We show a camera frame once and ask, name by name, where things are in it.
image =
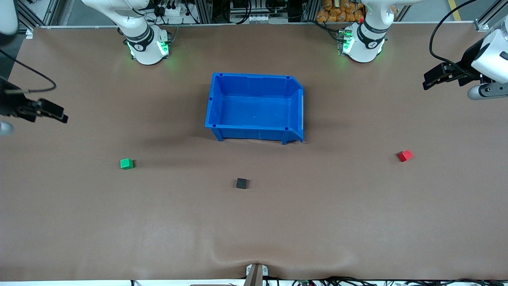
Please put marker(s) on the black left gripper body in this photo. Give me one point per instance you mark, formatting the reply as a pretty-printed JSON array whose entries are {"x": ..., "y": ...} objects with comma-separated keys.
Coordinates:
[{"x": 465, "y": 70}]

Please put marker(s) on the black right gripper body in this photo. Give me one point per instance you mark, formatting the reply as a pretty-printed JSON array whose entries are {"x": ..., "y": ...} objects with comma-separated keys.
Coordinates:
[{"x": 11, "y": 107}]

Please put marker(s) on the small green cube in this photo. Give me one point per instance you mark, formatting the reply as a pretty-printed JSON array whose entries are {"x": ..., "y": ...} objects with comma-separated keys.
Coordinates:
[{"x": 126, "y": 163}]

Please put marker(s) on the small red cube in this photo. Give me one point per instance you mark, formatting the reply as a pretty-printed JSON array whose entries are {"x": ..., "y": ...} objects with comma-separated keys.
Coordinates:
[{"x": 405, "y": 155}]

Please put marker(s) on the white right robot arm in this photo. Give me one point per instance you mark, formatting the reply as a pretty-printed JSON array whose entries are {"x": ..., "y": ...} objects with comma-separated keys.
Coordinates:
[{"x": 147, "y": 51}]

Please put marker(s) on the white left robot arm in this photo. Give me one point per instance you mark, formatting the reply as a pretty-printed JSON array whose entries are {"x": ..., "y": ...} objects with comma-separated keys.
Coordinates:
[{"x": 367, "y": 47}]

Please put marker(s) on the small black cube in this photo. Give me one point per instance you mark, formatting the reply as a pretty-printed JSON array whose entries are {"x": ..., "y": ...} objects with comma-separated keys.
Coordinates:
[{"x": 241, "y": 183}]

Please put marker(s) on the orange snack bags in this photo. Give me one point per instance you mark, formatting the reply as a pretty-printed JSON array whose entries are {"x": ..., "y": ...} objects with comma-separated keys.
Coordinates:
[{"x": 337, "y": 12}]

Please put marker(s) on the brown table mat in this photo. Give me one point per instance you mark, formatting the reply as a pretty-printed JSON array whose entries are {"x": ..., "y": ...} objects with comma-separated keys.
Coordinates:
[{"x": 119, "y": 222}]

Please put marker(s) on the white power strip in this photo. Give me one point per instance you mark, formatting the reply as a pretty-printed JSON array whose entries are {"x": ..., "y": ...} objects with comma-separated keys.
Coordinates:
[{"x": 174, "y": 12}]

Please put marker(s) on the blue plastic storage bin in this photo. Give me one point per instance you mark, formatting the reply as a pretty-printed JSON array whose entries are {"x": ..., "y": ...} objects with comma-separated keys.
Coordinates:
[{"x": 256, "y": 107}]

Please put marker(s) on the aluminium frame profile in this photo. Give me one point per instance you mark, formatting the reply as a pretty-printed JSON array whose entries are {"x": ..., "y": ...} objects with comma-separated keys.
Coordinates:
[
  {"x": 37, "y": 14},
  {"x": 490, "y": 16}
]

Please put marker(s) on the grey metal camera bracket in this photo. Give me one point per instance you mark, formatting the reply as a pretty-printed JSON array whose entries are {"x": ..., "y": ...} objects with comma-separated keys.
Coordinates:
[{"x": 256, "y": 274}]

